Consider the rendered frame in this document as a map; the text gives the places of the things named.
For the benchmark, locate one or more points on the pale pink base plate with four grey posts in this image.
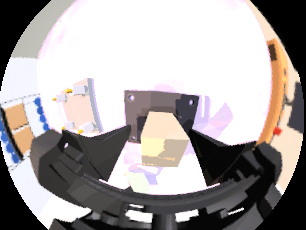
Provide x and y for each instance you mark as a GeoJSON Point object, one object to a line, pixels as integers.
{"type": "Point", "coordinates": [79, 108]}

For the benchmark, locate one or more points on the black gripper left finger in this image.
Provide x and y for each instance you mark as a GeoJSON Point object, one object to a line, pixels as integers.
{"type": "Point", "coordinates": [102, 151]}

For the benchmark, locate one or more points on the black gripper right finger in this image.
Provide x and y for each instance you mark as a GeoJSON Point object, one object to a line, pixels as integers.
{"type": "Point", "coordinates": [215, 157]}

